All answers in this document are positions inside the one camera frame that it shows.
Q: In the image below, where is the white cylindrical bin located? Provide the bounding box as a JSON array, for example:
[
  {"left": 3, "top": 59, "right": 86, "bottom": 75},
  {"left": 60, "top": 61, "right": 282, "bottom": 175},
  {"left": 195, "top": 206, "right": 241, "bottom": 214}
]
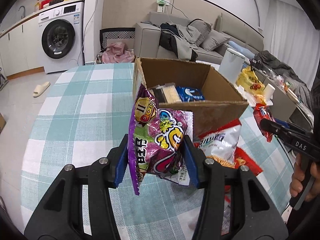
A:
[{"left": 218, "top": 48, "right": 245, "bottom": 84}]

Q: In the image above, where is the blue oreo pack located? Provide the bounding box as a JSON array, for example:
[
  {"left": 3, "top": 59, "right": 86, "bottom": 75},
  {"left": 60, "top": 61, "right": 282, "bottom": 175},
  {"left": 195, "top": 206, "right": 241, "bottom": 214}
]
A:
[{"left": 176, "top": 86, "right": 205, "bottom": 102}]

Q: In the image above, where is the white washing machine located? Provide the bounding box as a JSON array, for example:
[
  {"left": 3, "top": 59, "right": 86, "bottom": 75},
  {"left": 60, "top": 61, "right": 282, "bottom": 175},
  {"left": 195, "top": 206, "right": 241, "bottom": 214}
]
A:
[{"left": 38, "top": 1, "right": 85, "bottom": 74}]

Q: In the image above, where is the white chips bag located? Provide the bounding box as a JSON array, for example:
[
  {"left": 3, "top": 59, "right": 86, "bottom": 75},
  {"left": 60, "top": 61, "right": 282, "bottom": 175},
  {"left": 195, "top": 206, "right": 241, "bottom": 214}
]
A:
[{"left": 197, "top": 119, "right": 241, "bottom": 168}]

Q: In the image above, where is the right hand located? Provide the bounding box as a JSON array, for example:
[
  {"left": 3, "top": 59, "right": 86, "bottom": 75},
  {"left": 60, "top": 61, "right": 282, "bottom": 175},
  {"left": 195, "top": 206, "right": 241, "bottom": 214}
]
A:
[{"left": 290, "top": 153, "right": 320, "bottom": 202}]

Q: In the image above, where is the pink cloth pile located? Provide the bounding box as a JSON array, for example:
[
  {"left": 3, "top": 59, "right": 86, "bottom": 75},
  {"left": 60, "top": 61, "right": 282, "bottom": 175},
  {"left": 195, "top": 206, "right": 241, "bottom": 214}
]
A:
[{"left": 101, "top": 42, "right": 135, "bottom": 63}]

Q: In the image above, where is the grey clothes pile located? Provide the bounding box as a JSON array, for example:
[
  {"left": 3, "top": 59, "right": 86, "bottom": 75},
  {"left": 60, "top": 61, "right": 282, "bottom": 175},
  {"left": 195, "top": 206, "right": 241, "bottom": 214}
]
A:
[{"left": 159, "top": 23, "right": 201, "bottom": 62}]

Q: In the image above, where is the grey sofa pillow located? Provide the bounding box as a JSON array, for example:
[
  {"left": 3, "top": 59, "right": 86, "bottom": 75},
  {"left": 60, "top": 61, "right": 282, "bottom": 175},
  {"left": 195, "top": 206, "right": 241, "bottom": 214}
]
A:
[{"left": 200, "top": 30, "right": 231, "bottom": 51}]

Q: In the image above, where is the red oreo snack bag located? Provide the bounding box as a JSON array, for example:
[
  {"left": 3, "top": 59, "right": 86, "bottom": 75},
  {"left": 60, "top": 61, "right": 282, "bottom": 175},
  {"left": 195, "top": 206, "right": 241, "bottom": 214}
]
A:
[{"left": 253, "top": 103, "right": 274, "bottom": 142}]

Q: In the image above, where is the black patterned chair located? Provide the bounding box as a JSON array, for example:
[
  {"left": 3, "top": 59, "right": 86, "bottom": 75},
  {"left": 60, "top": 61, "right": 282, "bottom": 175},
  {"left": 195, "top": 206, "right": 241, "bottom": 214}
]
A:
[{"left": 99, "top": 28, "right": 135, "bottom": 51}]

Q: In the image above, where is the beige slipper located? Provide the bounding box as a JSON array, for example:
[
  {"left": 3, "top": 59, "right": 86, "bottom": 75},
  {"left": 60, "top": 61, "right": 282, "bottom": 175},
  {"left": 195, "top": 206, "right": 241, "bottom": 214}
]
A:
[{"left": 33, "top": 81, "right": 50, "bottom": 98}]

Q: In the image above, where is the checked teal tablecloth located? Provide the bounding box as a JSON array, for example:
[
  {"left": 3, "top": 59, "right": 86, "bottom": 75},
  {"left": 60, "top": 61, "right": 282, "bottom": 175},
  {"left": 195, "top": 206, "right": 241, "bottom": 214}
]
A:
[{"left": 21, "top": 63, "right": 292, "bottom": 239}]

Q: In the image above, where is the purple snack bag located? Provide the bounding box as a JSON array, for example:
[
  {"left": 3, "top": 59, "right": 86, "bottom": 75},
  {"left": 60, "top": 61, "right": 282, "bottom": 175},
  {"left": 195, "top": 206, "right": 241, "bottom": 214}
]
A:
[{"left": 127, "top": 85, "right": 193, "bottom": 195}]

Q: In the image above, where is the beige cracker pack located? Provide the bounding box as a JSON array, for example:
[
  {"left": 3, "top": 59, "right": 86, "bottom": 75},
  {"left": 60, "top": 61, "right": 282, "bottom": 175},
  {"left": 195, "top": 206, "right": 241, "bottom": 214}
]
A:
[{"left": 149, "top": 83, "right": 182, "bottom": 103}]

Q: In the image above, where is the grey sofa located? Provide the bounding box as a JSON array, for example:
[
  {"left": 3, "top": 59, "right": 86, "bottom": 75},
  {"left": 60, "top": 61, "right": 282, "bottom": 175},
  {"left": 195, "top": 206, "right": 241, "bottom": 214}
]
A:
[{"left": 133, "top": 12, "right": 264, "bottom": 64}]

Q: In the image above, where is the red chips bag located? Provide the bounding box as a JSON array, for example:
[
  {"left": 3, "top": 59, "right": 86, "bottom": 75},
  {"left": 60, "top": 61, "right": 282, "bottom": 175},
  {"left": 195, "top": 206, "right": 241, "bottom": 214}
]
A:
[{"left": 234, "top": 147, "right": 263, "bottom": 176}]

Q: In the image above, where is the brown cardboard box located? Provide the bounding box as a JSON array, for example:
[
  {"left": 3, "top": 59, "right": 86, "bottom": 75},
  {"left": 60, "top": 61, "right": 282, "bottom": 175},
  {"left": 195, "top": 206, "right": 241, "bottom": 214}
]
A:
[{"left": 132, "top": 57, "right": 248, "bottom": 137}]

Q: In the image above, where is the yellow plastic bag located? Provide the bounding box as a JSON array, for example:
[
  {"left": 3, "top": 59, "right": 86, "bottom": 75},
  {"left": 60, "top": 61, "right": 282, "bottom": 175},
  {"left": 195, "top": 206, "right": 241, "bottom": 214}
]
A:
[{"left": 236, "top": 66, "right": 265, "bottom": 95}]

